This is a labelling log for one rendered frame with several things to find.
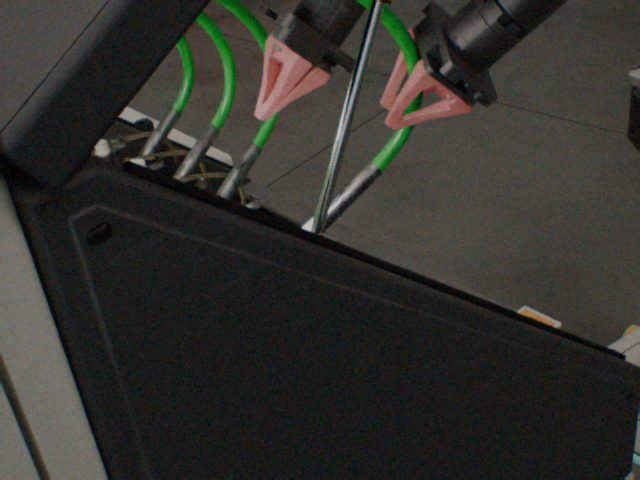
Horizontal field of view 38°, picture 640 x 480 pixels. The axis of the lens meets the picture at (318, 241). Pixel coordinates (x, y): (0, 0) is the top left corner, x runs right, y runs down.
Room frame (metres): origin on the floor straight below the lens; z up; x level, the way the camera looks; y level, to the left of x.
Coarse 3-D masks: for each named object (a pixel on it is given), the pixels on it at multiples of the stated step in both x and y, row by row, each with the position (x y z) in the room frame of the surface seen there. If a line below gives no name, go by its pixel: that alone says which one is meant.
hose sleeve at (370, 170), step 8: (368, 168) 0.77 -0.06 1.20; (376, 168) 0.77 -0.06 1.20; (360, 176) 0.77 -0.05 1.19; (368, 176) 0.77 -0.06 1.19; (376, 176) 0.77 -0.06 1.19; (352, 184) 0.77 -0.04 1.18; (360, 184) 0.77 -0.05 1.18; (368, 184) 0.77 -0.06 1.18; (344, 192) 0.77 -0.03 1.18; (352, 192) 0.77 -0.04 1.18; (360, 192) 0.77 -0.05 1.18; (336, 200) 0.76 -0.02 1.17; (344, 200) 0.76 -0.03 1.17; (352, 200) 0.76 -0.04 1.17; (336, 208) 0.76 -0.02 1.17; (344, 208) 0.76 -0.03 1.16; (328, 216) 0.76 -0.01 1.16; (336, 216) 0.76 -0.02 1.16; (328, 224) 0.76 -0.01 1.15
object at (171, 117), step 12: (180, 48) 1.08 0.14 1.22; (192, 60) 1.09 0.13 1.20; (192, 72) 1.09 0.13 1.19; (192, 84) 1.08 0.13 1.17; (180, 96) 1.08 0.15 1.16; (180, 108) 1.07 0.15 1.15; (168, 120) 1.06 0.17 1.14; (156, 132) 1.05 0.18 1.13; (168, 132) 1.05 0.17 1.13; (156, 144) 1.04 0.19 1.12
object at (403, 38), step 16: (368, 0) 0.78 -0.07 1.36; (384, 16) 0.78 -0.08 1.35; (400, 32) 0.78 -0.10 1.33; (400, 48) 0.79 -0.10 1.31; (416, 48) 0.79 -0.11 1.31; (416, 64) 0.79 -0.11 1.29; (416, 96) 0.79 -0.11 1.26; (400, 128) 0.79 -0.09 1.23; (400, 144) 0.78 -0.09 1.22; (384, 160) 0.78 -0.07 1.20
